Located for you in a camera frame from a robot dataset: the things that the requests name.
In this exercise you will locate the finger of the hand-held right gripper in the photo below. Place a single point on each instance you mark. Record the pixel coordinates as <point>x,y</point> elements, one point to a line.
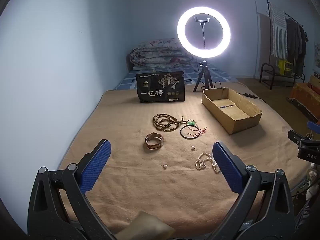
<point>306,152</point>
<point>314,125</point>

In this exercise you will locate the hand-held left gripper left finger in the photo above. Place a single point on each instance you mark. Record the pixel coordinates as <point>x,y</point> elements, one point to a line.
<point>97,165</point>

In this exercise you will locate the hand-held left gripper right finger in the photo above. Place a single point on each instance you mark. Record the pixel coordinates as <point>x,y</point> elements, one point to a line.
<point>226,165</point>

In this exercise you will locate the cardboard box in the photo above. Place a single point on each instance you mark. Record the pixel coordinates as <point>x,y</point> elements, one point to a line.
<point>240,123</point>

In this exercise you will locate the person's right hand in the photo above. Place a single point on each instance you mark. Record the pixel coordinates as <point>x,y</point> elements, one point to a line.
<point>315,175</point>

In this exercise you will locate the orange cloth-covered furniture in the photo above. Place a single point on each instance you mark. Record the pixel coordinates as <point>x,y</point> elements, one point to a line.
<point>305,97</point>

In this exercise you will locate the tan blanket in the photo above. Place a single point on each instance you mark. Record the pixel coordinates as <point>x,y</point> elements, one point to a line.
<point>137,192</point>

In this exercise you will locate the thin dark bangle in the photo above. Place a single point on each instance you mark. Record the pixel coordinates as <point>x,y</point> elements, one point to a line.
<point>182,132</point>

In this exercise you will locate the yellow crate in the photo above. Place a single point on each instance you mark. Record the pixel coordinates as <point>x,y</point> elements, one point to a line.
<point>285,67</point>

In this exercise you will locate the black metal clothes rack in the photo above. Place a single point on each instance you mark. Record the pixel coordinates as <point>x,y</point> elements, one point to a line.
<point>261,72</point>

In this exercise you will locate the beige sponge block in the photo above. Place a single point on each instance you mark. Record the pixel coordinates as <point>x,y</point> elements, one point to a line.
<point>147,226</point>

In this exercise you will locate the dark hanging clothes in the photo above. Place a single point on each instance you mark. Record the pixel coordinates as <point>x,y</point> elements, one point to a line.
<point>296,45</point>

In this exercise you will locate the black printed snack bag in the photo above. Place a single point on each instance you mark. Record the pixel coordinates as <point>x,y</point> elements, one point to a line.
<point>160,92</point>

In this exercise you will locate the white striped towel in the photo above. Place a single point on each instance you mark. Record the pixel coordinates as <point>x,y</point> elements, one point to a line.
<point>278,35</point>

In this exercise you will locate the folded floral quilt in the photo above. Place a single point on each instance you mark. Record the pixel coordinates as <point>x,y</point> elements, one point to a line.
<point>155,55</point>

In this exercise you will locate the black phone holder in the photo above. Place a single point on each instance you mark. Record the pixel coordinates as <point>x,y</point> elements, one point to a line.
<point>201,20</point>

